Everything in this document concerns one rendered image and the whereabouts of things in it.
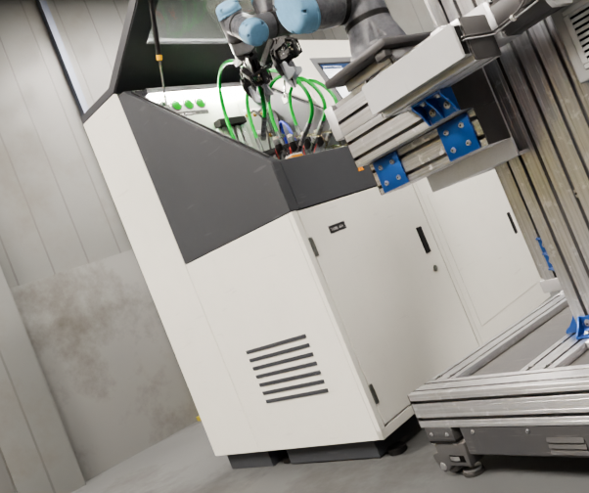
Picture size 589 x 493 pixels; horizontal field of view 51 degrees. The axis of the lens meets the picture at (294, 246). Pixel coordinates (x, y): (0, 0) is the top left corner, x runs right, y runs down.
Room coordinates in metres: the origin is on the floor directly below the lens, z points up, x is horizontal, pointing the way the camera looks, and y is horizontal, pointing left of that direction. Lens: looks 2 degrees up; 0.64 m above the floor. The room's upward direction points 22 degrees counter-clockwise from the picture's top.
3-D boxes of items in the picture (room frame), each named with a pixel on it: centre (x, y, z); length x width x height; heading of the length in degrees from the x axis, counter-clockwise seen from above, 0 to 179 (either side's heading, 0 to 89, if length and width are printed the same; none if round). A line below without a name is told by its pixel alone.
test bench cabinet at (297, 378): (2.27, -0.06, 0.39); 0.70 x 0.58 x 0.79; 136
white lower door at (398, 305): (2.07, -0.27, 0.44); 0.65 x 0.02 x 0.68; 136
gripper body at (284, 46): (2.10, -0.22, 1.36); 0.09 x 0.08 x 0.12; 46
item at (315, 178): (2.08, -0.26, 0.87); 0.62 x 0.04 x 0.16; 136
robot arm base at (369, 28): (1.52, -0.38, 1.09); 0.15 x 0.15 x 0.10
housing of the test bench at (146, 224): (2.82, 0.01, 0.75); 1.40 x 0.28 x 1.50; 136
